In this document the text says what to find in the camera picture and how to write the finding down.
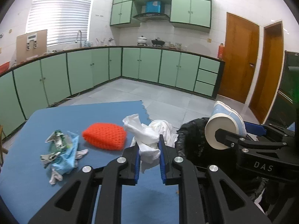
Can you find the wooden door frame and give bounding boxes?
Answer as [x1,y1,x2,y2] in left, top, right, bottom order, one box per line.
[248,21,284,125]

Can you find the white tissue strip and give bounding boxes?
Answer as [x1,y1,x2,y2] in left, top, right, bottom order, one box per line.
[49,169,63,186]

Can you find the small white tissue piece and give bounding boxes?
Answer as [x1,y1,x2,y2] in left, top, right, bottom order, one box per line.
[75,149,89,159]

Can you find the wooden folding chair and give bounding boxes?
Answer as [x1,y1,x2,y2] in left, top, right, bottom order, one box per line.
[0,125,8,167]

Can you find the blue felt mat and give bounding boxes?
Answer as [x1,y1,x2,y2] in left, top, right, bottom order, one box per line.
[0,100,180,224]

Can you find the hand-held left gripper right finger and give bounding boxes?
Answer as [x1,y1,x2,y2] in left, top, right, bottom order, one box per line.
[159,134,272,224]

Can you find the orange foam net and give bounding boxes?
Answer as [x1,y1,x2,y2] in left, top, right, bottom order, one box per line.
[82,123,128,151]

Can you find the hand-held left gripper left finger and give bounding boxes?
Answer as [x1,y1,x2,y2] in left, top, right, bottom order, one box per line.
[28,145,142,224]

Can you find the light blue plastic packet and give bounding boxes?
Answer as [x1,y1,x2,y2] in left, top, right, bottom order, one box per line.
[50,132,80,175]

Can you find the green kitchen cabinets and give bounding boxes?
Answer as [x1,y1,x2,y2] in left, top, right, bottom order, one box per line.
[110,0,212,32]
[0,46,226,143]

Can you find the white window blind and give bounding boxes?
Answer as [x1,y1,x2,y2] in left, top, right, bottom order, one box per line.
[25,0,96,46]

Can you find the green upper kitchen cabinets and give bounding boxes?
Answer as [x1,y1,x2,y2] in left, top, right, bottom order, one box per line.
[110,0,212,32]

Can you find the range hood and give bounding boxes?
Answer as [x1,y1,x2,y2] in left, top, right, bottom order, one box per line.
[132,13,170,22]

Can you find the blue white paper cup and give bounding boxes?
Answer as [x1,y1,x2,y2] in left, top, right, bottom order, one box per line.
[205,101,247,150]

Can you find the bin with black bag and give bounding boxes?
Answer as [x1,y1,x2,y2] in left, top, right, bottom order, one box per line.
[176,117,241,175]

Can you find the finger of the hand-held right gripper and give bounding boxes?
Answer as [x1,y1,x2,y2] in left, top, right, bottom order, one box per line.
[215,129,248,148]
[243,121,293,143]

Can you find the white device on board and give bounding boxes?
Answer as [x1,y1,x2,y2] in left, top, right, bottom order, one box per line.
[26,34,38,50]

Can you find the green lower kitchen cabinets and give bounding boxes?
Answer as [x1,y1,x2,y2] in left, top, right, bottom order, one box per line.
[0,46,226,143]

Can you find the wooden door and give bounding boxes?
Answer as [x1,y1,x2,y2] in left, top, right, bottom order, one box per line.
[218,12,260,105]

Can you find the cardboard box with scale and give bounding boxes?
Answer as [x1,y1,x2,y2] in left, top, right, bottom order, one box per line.
[16,29,48,62]

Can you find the dark glass-front cabinet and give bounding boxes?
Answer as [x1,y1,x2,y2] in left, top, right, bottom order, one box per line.
[267,51,299,131]

